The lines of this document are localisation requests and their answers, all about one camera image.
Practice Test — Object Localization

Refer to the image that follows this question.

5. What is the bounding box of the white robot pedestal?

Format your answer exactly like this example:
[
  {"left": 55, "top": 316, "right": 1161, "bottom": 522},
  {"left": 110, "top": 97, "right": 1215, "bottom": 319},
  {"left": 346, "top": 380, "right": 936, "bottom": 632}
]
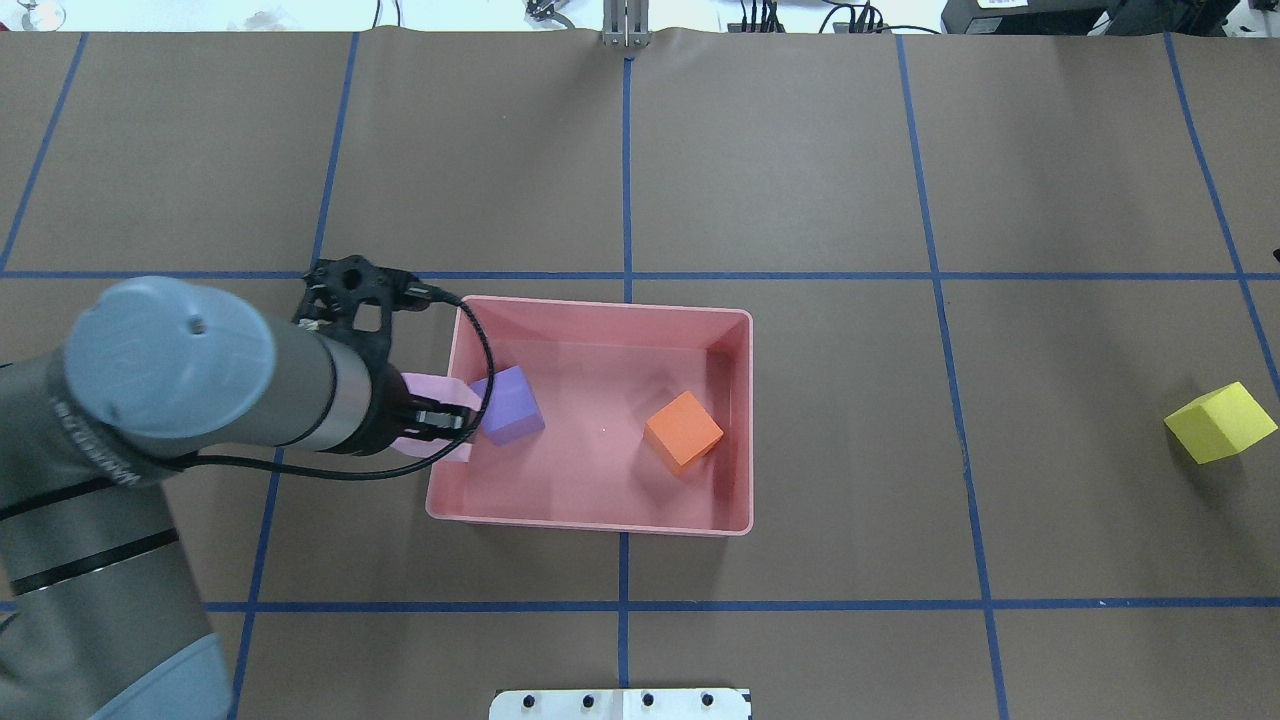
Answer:
[{"left": 488, "top": 687, "right": 754, "bottom": 719}]

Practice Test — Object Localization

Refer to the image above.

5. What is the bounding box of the orange foam block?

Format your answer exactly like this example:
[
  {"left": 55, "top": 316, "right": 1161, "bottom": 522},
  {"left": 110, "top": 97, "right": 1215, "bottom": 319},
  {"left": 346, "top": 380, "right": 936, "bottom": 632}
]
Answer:
[{"left": 643, "top": 391, "right": 724, "bottom": 477}]

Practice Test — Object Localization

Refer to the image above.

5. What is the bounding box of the brown paper table cover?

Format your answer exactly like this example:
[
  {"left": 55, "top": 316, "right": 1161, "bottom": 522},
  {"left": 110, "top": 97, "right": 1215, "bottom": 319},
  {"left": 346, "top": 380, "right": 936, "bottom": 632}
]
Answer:
[{"left": 3, "top": 28, "right": 1277, "bottom": 719}]

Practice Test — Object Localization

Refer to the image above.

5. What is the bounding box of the black camera cable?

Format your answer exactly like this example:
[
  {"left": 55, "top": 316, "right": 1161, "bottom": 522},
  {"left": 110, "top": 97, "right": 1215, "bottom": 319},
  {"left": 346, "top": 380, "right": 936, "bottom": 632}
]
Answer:
[{"left": 170, "top": 286, "right": 497, "bottom": 483}]

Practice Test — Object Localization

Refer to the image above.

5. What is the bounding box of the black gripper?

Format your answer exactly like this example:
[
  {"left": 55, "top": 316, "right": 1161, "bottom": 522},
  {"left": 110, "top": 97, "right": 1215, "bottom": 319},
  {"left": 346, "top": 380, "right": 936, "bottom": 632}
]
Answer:
[{"left": 366, "top": 366, "right": 483, "bottom": 454}]

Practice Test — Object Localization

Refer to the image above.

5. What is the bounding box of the yellow foam block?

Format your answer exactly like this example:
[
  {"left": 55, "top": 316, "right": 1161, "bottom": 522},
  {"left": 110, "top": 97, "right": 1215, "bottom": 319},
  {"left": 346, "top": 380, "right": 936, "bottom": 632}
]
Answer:
[{"left": 1164, "top": 382, "right": 1277, "bottom": 465}]

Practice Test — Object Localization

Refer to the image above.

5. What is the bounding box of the black box with label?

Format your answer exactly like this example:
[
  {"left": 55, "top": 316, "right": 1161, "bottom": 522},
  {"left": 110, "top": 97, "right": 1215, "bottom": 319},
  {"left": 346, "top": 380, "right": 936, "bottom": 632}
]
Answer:
[{"left": 940, "top": 1, "right": 1126, "bottom": 36}]

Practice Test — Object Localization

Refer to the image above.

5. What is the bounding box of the pink foam block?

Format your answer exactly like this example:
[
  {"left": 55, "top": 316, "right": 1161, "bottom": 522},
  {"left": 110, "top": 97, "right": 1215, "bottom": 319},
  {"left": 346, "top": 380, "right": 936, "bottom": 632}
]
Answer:
[{"left": 390, "top": 373, "right": 481, "bottom": 459}]

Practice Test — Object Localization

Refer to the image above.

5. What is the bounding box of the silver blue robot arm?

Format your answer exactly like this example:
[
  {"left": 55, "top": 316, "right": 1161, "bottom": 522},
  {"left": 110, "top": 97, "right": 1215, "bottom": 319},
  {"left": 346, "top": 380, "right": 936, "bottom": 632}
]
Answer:
[{"left": 3, "top": 269, "right": 490, "bottom": 719}]

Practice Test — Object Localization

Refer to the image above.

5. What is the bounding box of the aluminium frame post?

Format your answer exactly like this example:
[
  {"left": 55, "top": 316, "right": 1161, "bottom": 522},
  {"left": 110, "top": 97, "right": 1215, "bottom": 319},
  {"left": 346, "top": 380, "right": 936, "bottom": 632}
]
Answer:
[{"left": 602, "top": 0, "right": 652, "bottom": 49}]

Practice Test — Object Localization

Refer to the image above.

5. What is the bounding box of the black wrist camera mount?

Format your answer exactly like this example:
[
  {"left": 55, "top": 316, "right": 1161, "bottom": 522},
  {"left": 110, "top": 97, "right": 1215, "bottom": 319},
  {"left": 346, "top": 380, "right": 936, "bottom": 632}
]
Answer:
[{"left": 291, "top": 255, "right": 435, "bottom": 355}]

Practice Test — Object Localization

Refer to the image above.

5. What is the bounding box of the purple foam block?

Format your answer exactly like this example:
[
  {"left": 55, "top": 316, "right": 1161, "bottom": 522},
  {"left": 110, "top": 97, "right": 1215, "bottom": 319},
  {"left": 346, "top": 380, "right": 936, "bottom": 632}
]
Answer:
[{"left": 470, "top": 365, "right": 547, "bottom": 446}]

